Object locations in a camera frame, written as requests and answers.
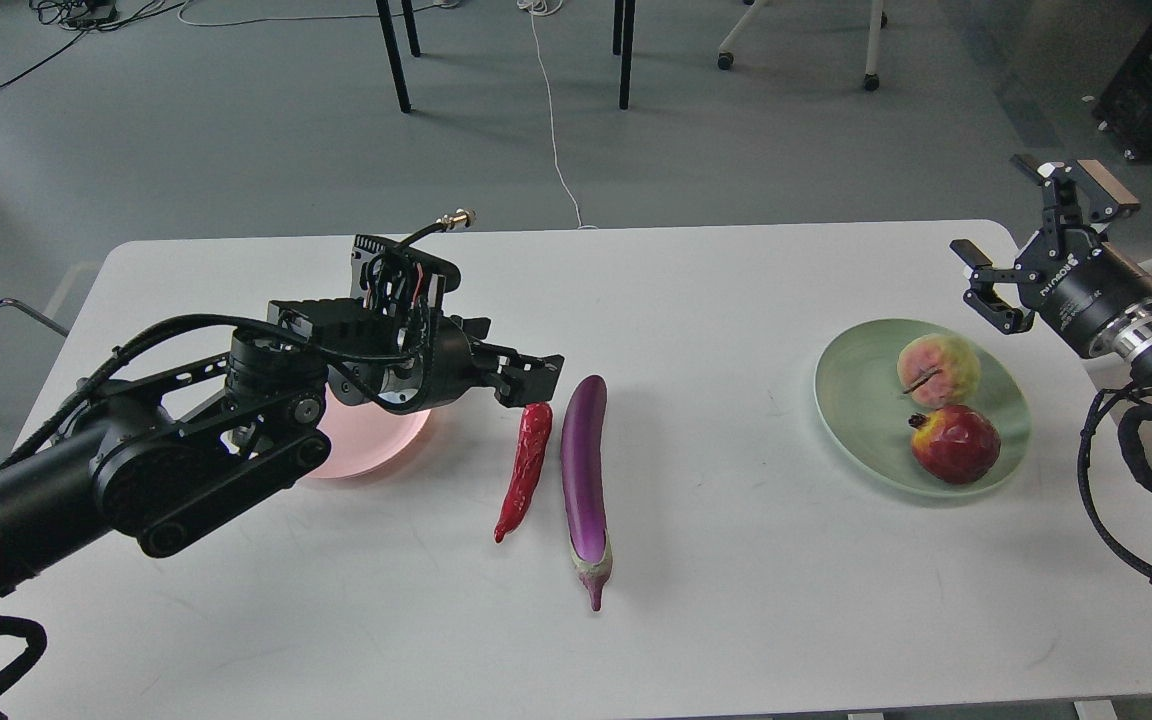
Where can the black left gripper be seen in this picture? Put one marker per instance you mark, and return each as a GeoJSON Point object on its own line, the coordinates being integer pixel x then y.
{"type": "Point", "coordinates": [452, 360]}

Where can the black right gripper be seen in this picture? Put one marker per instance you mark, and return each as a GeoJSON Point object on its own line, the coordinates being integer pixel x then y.
{"type": "Point", "coordinates": [1080, 289]}

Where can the purple eggplant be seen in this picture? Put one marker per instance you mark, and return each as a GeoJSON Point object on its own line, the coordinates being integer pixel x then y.
{"type": "Point", "coordinates": [580, 461]}

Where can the yellow pink peach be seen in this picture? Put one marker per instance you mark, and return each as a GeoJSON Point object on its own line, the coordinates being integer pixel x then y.
{"type": "Point", "coordinates": [939, 369]}

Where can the red pomegranate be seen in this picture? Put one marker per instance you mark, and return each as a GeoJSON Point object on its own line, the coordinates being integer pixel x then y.
{"type": "Point", "coordinates": [954, 443]}

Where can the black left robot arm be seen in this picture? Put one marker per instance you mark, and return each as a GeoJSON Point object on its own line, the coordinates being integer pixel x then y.
{"type": "Point", "coordinates": [202, 416]}

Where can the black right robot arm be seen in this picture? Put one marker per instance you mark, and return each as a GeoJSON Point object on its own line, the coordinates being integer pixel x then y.
{"type": "Point", "coordinates": [1131, 338]}

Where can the red chili pepper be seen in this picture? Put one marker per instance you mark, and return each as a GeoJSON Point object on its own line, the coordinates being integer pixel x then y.
{"type": "Point", "coordinates": [530, 451]}

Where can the pink plate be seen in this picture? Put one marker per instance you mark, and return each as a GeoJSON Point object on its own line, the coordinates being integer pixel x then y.
{"type": "Point", "coordinates": [364, 438]}

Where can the green plate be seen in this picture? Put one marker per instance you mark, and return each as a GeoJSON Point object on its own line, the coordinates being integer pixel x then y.
{"type": "Point", "coordinates": [859, 399]}

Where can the white chair base with casters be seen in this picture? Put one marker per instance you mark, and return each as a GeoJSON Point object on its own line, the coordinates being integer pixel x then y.
{"type": "Point", "coordinates": [842, 42]}

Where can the black table leg right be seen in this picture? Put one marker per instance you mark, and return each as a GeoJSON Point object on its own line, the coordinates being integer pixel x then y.
{"type": "Point", "coordinates": [622, 46]}

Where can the black table leg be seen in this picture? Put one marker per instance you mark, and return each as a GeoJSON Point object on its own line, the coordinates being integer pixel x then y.
{"type": "Point", "coordinates": [390, 38]}
{"type": "Point", "coordinates": [622, 46]}

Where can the black table leg left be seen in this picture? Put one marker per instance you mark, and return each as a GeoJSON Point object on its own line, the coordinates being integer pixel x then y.
{"type": "Point", "coordinates": [390, 38]}

